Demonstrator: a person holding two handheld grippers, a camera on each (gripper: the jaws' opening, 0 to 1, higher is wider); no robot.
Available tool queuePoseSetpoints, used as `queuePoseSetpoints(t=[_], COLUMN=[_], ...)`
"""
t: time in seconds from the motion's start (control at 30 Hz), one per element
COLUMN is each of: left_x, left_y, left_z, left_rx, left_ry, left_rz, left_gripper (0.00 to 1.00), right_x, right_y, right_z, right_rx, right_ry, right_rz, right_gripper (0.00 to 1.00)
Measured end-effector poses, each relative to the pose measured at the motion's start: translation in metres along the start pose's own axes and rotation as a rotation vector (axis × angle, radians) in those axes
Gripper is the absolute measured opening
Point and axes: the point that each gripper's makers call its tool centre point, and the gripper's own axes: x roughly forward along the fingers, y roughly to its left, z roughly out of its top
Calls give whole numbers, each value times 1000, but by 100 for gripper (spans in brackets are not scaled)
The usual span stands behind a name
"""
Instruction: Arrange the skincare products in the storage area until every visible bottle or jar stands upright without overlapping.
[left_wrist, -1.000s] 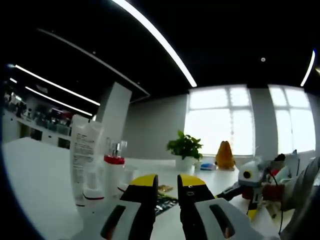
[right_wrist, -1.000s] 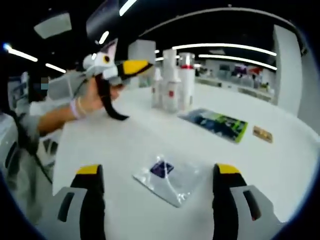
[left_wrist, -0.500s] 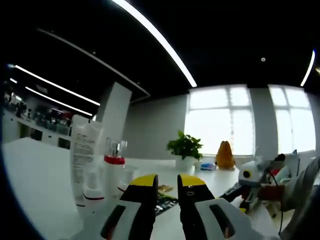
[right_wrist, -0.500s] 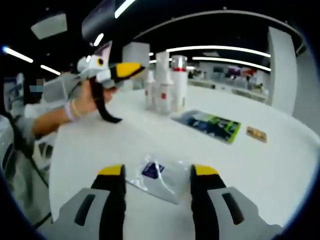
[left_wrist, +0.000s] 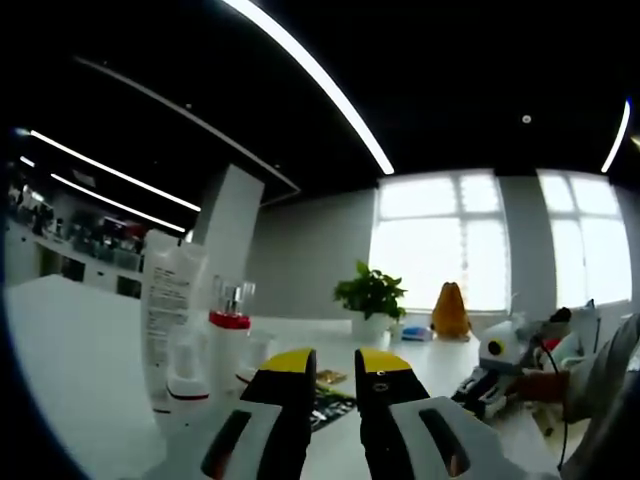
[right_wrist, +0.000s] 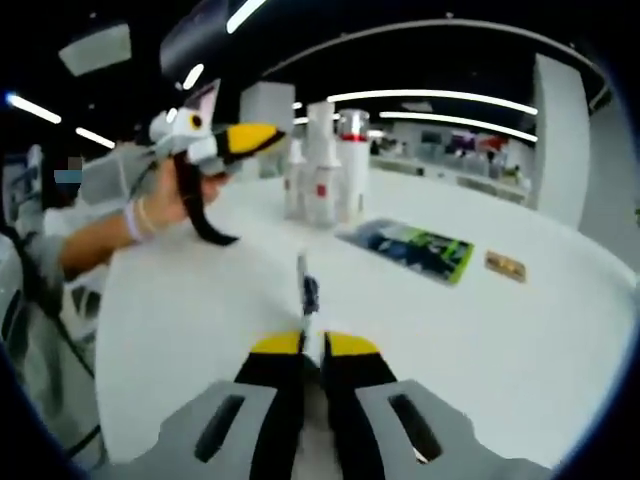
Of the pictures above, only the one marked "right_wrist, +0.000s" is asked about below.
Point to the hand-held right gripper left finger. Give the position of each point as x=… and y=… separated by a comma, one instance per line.
x=270, y=380

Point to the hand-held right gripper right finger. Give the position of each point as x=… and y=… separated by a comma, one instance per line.
x=355, y=380

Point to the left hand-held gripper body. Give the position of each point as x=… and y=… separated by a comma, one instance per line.
x=185, y=127

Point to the white skincare tube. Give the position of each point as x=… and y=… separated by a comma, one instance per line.
x=322, y=130

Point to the small card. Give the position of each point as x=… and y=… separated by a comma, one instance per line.
x=310, y=295

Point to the red-collared white skincare bottle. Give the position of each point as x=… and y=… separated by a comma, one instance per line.
x=354, y=175

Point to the dark green skincare sachet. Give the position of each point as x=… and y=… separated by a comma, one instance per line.
x=410, y=247

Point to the gold skincare sachet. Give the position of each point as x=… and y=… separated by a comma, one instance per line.
x=505, y=266

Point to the person's left hand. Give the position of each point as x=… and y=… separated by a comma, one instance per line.
x=170, y=200

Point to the hanging dark screen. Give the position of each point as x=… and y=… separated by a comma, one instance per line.
x=195, y=45

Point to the short white ceiling light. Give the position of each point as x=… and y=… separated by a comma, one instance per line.
x=95, y=137

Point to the ceiling air-conditioner panel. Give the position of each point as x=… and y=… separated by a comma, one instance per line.
x=95, y=50

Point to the long curved ceiling light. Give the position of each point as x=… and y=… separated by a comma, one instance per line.
x=245, y=15

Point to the long white ceiling light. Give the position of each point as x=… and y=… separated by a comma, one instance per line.
x=35, y=108

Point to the straight white ceiling light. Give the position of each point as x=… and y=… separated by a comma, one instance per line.
x=435, y=93
x=400, y=116

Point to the background office workstations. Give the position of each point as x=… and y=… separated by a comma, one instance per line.
x=450, y=170

